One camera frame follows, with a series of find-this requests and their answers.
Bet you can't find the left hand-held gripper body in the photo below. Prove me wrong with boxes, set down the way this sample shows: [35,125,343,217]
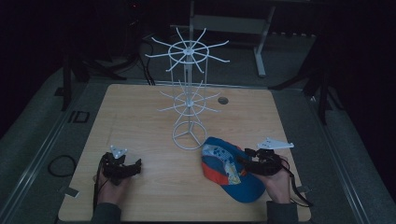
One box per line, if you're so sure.
[101,145,129,187]

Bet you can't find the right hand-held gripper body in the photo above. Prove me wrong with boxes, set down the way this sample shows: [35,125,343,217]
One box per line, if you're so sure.
[248,136,295,177]

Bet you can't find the blue and orange cap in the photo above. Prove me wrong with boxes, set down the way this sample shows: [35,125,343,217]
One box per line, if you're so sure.
[201,136,267,204]

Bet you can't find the person's right hand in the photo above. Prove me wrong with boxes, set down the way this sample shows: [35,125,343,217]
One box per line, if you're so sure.
[263,156,292,205]

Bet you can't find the person's left hand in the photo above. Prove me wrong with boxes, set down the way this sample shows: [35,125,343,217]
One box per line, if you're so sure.
[94,171,132,207]

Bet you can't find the black tripod stand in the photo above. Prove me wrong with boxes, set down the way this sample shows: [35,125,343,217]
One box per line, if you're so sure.
[268,31,345,126]
[59,50,127,112]

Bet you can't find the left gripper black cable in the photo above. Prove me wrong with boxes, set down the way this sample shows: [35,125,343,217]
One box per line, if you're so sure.
[92,154,106,213]

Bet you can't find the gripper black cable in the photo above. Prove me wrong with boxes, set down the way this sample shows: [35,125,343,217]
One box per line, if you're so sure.
[279,158,314,208]
[92,154,106,213]

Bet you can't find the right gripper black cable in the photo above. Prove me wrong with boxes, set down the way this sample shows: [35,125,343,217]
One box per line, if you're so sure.
[279,158,314,208]

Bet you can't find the black cable loop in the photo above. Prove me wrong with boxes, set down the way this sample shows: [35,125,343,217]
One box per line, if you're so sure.
[47,154,78,178]

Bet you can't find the white wire hook rack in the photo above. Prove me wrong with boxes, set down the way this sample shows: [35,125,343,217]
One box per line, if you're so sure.
[144,26,231,151]

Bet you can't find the black hanging cables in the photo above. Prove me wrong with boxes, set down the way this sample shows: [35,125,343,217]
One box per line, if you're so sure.
[125,18,157,87]

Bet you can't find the grey metal desk frame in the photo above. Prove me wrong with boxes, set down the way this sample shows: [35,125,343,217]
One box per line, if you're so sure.
[169,0,276,78]

